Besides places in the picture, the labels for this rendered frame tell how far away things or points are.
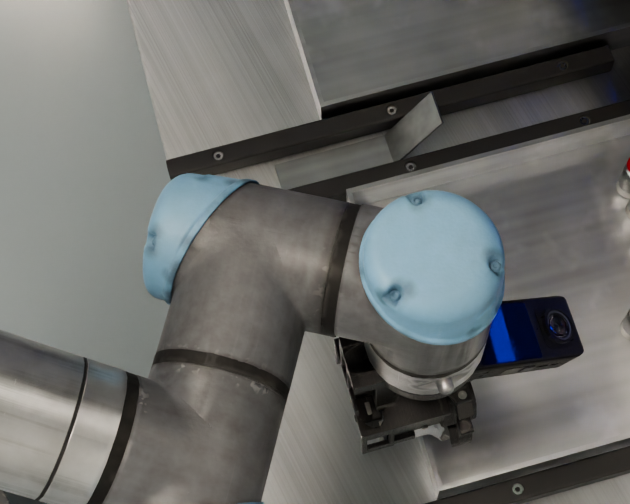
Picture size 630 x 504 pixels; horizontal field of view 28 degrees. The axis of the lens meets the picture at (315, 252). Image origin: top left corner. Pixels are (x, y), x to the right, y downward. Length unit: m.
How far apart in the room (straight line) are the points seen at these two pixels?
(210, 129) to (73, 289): 0.95
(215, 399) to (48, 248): 1.44
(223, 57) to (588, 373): 0.43
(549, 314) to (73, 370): 0.36
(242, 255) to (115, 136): 1.48
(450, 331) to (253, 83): 0.53
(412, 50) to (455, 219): 0.51
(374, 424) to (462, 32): 0.43
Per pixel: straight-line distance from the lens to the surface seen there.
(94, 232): 2.06
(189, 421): 0.64
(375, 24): 1.16
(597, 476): 1.00
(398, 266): 0.64
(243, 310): 0.65
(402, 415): 0.84
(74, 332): 2.01
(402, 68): 1.13
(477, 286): 0.64
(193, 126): 1.12
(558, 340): 0.86
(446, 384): 0.74
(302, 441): 1.01
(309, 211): 0.67
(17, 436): 0.62
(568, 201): 1.09
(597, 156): 1.11
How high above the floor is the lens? 1.87
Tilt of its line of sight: 69 degrees down
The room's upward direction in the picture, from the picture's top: 6 degrees counter-clockwise
